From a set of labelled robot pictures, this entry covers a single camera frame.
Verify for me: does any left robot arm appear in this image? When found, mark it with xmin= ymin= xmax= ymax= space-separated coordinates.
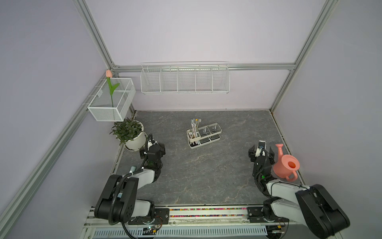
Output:
xmin=94 ymin=142 xmax=166 ymax=225

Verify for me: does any cream toothbrush holder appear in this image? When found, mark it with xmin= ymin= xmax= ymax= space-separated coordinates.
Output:
xmin=187 ymin=123 xmax=222 ymax=149

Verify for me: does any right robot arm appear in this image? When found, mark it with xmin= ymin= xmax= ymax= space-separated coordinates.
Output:
xmin=248 ymin=140 xmax=351 ymax=239

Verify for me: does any artificial pink tulip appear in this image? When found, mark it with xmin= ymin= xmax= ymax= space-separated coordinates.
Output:
xmin=105 ymin=70 xmax=120 ymax=107

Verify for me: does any white vent grille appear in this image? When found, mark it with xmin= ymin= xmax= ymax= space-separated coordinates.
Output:
xmin=92 ymin=225 xmax=268 ymax=239

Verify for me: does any pink watering can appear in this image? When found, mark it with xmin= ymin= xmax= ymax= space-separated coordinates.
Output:
xmin=273 ymin=143 xmax=300 ymax=182

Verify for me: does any light blue toothbrush vertical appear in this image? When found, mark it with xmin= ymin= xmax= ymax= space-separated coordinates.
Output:
xmin=191 ymin=119 xmax=197 ymax=138

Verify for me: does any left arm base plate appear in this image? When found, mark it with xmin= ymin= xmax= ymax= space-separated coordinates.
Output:
xmin=127 ymin=208 xmax=170 ymax=226

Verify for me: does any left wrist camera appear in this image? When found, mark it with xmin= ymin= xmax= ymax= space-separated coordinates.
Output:
xmin=145 ymin=134 xmax=157 ymax=151

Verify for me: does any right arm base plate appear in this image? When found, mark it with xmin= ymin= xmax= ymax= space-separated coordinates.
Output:
xmin=247 ymin=206 xmax=289 ymax=224

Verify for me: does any light blue garden trowel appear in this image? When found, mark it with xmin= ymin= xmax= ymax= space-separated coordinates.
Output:
xmin=129 ymin=166 xmax=137 ymax=174

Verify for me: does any white wire wall basket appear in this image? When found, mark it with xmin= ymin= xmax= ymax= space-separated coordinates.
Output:
xmin=140 ymin=61 xmax=230 ymax=94

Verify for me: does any white mesh box basket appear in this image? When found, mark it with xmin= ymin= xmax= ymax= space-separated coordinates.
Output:
xmin=87 ymin=78 xmax=136 ymax=122

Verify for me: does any potted green plant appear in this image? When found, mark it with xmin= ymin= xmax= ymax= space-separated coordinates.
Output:
xmin=110 ymin=119 xmax=147 ymax=151

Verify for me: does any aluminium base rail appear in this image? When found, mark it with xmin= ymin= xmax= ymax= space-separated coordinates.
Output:
xmin=83 ymin=204 xmax=335 ymax=228

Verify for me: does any grey-green toothbrush vertical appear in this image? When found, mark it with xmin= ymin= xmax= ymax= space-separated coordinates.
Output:
xmin=191 ymin=119 xmax=195 ymax=138

